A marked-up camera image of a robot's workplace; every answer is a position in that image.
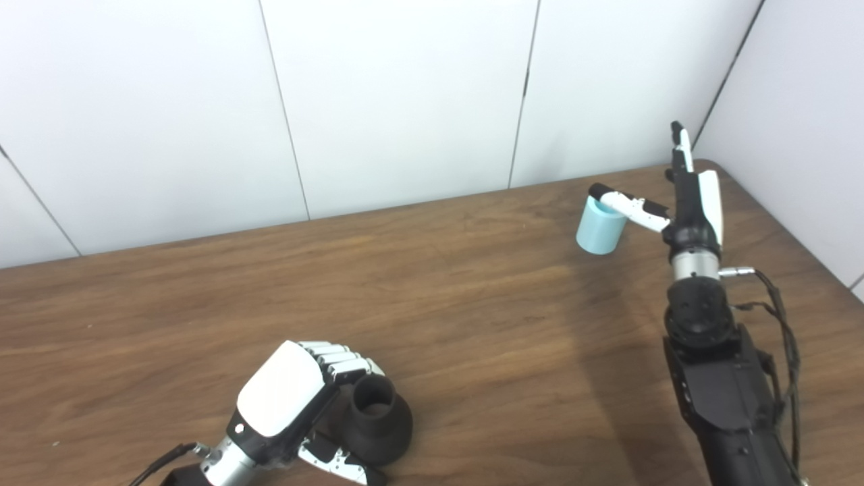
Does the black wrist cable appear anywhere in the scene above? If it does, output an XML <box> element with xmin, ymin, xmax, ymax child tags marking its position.
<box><xmin>719</xmin><ymin>267</ymin><xmax>804</xmax><ymax>473</ymax></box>
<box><xmin>128</xmin><ymin>442</ymin><xmax>203</xmax><ymax>486</ymax></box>

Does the white and black right hand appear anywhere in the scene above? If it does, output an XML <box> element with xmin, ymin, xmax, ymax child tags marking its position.
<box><xmin>589</xmin><ymin>121</ymin><xmax>724</xmax><ymax>254</ymax></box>

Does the white and black left hand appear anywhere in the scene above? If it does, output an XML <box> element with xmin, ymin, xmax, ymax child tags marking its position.
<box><xmin>226</xmin><ymin>340</ymin><xmax>389</xmax><ymax>486</ymax></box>

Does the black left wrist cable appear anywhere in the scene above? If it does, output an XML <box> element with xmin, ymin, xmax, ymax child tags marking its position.
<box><xmin>128</xmin><ymin>442</ymin><xmax>203</xmax><ymax>486</ymax></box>

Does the black flared nozzle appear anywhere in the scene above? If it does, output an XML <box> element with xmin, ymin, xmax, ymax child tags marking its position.
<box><xmin>344</xmin><ymin>373</ymin><xmax>414</xmax><ymax>466</ymax></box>

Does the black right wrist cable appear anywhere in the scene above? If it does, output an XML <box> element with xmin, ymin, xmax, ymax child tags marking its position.
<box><xmin>719</xmin><ymin>267</ymin><xmax>804</xmax><ymax>473</ymax></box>

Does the light-blue hose piece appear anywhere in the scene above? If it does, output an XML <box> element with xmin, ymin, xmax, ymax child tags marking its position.
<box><xmin>576</xmin><ymin>196</ymin><xmax>628</xmax><ymax>256</ymax></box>

